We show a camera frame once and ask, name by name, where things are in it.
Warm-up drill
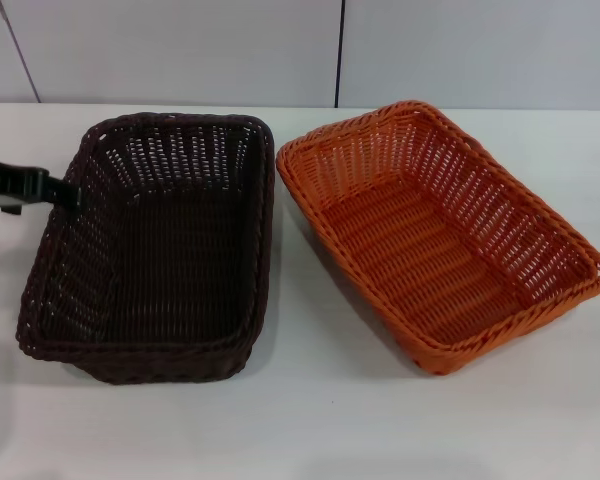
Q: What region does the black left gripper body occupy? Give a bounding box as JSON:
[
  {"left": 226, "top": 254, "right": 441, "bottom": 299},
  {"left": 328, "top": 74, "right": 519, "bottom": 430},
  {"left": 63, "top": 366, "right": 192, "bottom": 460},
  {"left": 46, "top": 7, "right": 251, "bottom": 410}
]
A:
[{"left": 0, "top": 152, "right": 31, "bottom": 217}]

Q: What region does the dark brown woven basket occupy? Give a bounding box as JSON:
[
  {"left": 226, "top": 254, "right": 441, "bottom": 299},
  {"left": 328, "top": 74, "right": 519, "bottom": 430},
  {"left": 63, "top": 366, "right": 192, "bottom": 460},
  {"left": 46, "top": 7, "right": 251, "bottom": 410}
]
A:
[{"left": 15, "top": 111, "right": 277, "bottom": 386}]

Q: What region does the orange woven basket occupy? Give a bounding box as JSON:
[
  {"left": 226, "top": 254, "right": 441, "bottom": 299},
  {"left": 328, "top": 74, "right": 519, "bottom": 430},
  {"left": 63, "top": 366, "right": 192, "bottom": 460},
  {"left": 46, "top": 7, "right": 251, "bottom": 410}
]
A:
[{"left": 275, "top": 99, "right": 600, "bottom": 377}]

